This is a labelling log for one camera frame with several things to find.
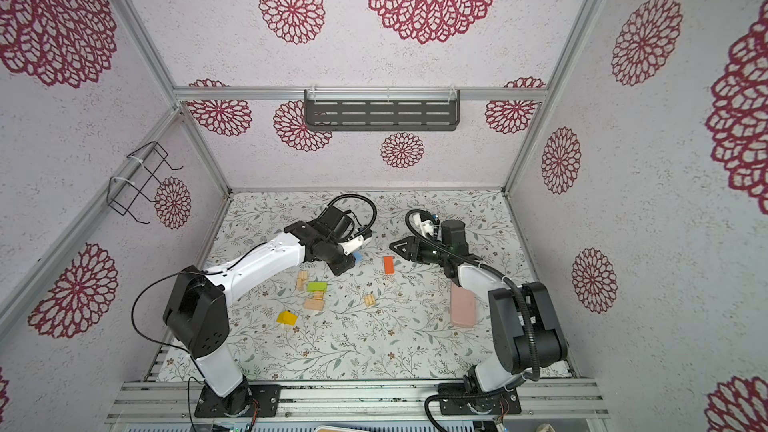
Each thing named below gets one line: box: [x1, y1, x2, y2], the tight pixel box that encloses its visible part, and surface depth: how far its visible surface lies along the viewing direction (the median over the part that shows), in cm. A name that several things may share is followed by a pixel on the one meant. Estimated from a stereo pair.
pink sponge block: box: [450, 281, 478, 328], surface depth 90 cm
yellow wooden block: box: [276, 310, 298, 326], surface depth 89 cm
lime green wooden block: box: [308, 281, 328, 292], surface depth 97 cm
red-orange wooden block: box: [384, 256, 395, 275], surface depth 102 cm
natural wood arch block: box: [304, 291, 325, 311], surface depth 92 cm
